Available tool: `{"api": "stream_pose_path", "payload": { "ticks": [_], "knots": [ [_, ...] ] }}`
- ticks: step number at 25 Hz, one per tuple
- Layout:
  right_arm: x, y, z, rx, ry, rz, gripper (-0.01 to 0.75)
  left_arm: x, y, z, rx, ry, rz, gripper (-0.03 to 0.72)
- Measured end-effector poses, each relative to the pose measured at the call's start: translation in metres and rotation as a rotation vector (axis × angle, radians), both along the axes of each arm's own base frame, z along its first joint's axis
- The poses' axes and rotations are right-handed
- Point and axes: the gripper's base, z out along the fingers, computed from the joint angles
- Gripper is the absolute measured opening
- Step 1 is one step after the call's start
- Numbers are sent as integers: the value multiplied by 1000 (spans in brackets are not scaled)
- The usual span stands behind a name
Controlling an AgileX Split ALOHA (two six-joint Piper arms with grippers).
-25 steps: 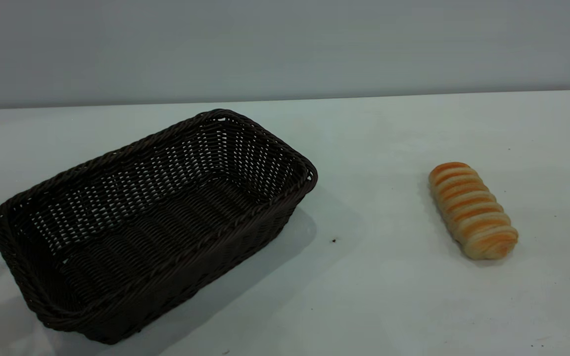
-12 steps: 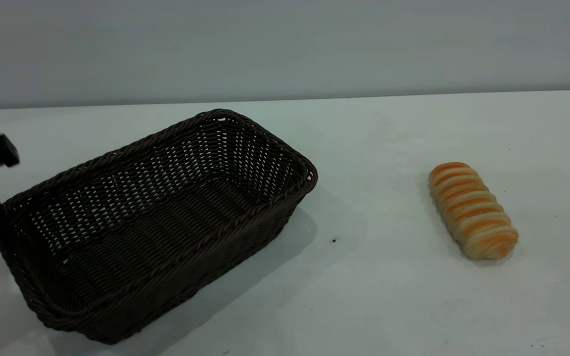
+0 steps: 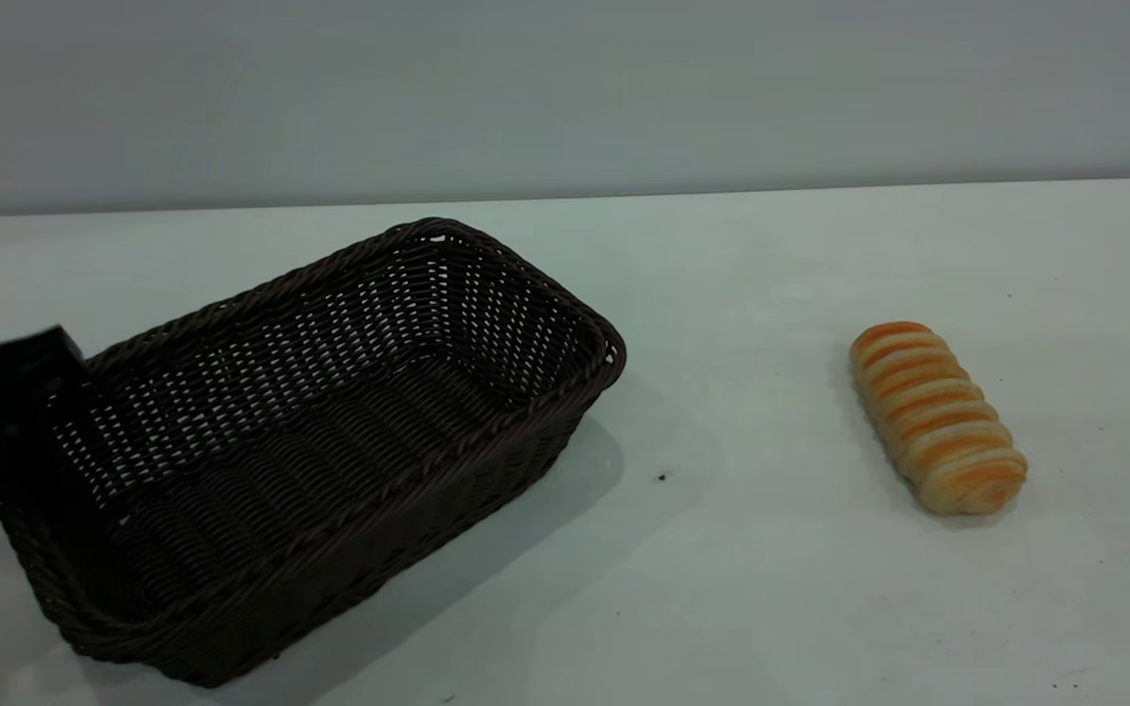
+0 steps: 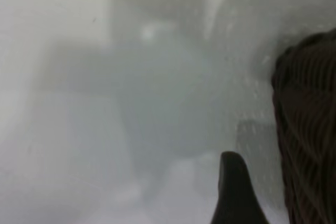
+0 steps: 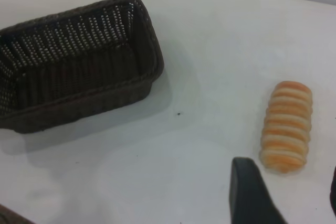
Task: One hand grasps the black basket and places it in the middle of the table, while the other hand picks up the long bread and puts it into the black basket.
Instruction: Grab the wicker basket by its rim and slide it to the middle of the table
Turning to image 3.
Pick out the black wicker basket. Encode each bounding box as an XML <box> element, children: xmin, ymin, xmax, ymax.
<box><xmin>0</xmin><ymin>218</ymin><xmax>627</xmax><ymax>688</ymax></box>

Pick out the striped golden bread roll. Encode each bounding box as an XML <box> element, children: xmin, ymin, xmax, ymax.
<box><xmin>849</xmin><ymin>322</ymin><xmax>1029</xmax><ymax>518</ymax></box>

